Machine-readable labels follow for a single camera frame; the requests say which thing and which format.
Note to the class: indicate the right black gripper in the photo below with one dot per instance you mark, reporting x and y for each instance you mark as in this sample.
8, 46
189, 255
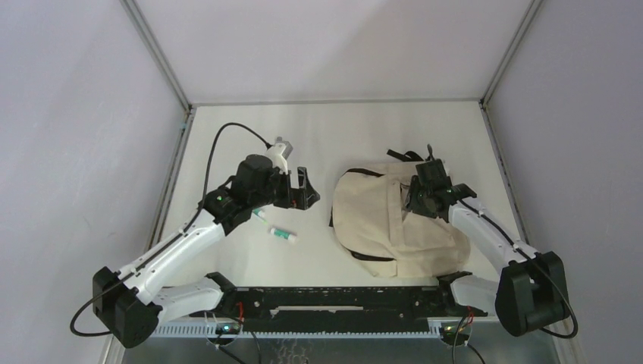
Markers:
411, 202

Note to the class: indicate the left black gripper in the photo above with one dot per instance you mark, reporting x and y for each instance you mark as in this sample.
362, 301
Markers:
301, 198

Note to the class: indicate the beige canvas backpack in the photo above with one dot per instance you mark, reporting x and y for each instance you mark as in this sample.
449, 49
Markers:
373, 224

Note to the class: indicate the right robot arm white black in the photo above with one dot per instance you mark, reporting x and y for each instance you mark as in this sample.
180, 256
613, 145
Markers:
531, 294

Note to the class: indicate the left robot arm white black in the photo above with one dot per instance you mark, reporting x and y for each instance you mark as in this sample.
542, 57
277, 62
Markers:
134, 300

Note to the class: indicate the green white glue stick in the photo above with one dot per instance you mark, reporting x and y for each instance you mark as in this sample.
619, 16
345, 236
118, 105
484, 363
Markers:
286, 235

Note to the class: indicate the black mounting base rail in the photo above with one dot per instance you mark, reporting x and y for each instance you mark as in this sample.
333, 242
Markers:
339, 308

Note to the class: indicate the white slotted cable duct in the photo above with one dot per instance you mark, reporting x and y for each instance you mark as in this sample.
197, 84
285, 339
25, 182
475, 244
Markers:
202, 329

